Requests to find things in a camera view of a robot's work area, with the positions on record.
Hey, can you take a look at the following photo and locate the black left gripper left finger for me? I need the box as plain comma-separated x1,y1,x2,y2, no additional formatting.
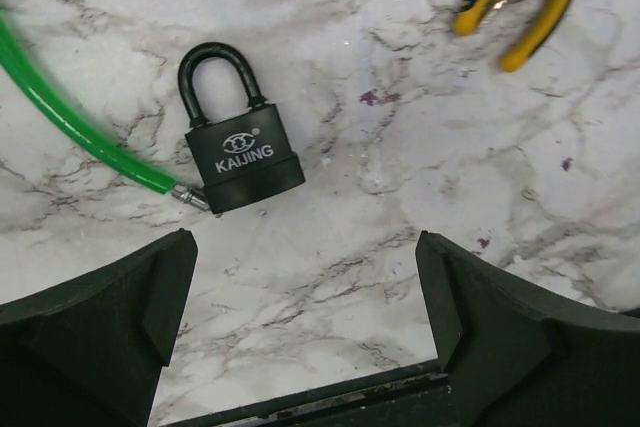
1,229,198,426

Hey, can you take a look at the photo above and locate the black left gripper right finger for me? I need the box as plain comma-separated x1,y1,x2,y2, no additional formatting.
415,231,639,426

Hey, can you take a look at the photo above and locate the black Kaijing padlock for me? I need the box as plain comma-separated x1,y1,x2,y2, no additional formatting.
177,42,305,214

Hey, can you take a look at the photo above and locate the green cable lock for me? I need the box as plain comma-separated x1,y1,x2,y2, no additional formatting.
1,24,210,211

